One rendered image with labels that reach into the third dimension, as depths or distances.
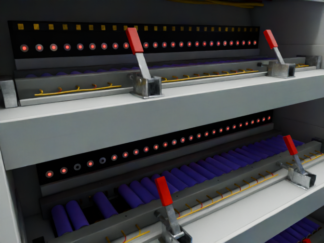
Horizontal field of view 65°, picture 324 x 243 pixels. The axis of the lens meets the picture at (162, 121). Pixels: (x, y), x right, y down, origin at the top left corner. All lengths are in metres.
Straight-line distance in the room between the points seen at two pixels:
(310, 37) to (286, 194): 0.36
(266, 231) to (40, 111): 0.34
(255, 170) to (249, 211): 0.10
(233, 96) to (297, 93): 0.16
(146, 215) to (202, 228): 0.08
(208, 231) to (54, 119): 0.24
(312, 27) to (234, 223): 0.46
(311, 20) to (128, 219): 0.56
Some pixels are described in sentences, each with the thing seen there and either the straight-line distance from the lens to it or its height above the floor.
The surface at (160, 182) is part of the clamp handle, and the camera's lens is 0.33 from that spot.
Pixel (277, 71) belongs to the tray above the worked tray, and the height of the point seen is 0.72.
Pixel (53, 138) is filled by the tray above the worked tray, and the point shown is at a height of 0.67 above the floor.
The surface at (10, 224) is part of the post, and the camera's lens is 0.26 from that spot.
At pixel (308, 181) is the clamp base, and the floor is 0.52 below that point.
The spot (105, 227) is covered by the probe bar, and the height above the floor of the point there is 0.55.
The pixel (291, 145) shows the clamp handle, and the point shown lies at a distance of 0.50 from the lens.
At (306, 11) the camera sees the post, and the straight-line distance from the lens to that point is 0.69.
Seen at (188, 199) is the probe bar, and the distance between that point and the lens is 0.40.
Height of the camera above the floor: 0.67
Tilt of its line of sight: 1 degrees down
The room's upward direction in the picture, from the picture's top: 11 degrees counter-clockwise
